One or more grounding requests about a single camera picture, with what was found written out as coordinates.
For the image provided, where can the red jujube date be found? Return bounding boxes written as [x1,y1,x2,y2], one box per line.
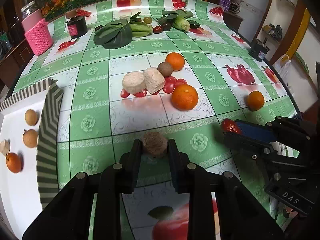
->
[221,119,242,134]

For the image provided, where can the large orange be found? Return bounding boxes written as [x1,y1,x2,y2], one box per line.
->
[171,85,199,111]

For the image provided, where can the brown round pear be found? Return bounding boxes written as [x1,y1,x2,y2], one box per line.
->
[22,129,38,148]

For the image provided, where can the small tangerine with stem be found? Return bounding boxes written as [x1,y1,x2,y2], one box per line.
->
[6,153,22,173]

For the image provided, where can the brown kiwi fruit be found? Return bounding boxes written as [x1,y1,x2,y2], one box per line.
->
[157,62,173,77]

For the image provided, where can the white plastic bag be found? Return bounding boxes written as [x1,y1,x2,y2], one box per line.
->
[273,54,291,81]

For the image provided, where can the black device on table edge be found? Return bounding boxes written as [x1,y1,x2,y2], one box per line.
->
[249,38,270,62]

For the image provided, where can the striped white tray box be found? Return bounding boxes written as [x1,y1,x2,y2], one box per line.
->
[1,79,63,239]

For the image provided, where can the bok choy left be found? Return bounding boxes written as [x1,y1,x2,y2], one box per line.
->
[93,12,153,49]

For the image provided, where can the bok choy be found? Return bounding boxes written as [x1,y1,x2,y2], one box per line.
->
[157,9,201,33]
[93,12,153,49]

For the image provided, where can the dark purple plum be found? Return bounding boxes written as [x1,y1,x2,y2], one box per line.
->
[161,22,171,31]

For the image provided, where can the black tea canister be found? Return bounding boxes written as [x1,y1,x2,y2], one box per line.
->
[65,9,88,38]

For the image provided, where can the bok choy right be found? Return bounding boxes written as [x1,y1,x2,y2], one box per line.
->
[157,9,201,33]

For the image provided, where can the green grape fruit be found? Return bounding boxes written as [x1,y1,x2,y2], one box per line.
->
[143,16,152,24]

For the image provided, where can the purple bottles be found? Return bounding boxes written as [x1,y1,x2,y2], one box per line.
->
[219,0,232,11]

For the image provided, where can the pink knit sleeved jar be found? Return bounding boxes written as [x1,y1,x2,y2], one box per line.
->
[21,1,53,56]

